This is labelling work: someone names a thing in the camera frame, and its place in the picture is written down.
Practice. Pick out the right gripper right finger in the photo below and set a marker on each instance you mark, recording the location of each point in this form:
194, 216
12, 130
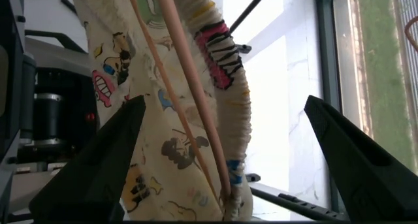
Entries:
365, 185

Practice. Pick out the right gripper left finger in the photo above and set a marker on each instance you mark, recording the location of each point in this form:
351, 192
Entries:
88, 181

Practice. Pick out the cream printed garment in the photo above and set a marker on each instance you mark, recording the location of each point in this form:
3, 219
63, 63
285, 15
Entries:
156, 185

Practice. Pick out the pink clothes hanger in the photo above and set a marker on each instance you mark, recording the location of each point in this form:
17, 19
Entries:
406, 31
192, 87

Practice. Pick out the black clothes rack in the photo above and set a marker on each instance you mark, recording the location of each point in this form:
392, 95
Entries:
294, 201

